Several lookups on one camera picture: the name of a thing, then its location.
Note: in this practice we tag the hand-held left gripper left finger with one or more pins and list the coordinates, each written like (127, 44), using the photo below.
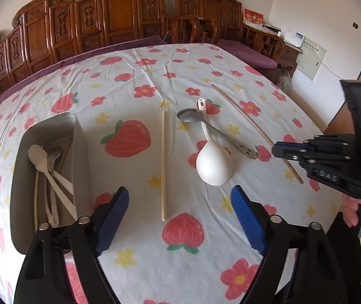
(114, 218)

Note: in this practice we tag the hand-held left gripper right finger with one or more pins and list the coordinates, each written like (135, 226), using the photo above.
(247, 218)

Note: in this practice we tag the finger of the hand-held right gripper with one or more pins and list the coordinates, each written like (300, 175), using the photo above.
(291, 144)
(288, 153)

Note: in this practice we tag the rectangular metal tin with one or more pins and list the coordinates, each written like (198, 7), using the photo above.
(80, 152)

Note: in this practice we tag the white plastic spoon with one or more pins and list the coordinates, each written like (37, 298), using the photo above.
(38, 156)
(63, 182)

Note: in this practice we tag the purple armchair cushion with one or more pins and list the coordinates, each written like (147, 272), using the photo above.
(247, 53)

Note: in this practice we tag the white desk phone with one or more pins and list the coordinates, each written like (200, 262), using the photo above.
(293, 38)

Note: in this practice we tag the white box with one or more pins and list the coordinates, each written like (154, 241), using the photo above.
(272, 29)

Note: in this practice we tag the red desk calendar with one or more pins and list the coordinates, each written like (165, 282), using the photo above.
(253, 17)

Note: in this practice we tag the small metal spoon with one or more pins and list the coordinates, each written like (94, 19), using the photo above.
(55, 155)

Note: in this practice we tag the carved wooden sofa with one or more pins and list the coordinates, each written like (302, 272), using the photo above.
(73, 22)

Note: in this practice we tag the floral strawberry tablecloth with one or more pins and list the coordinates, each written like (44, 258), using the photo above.
(167, 259)

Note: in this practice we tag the white wall cabinet door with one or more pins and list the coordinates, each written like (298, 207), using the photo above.
(310, 58)

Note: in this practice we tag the carved wooden armchair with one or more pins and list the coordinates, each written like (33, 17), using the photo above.
(212, 3)

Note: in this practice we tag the pale wooden chopstick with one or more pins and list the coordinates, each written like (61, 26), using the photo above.
(163, 164)

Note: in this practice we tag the grey fluffy thing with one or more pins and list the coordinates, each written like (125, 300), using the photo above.
(283, 80)

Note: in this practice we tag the white plastic ladle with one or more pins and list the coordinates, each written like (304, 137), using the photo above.
(213, 163)

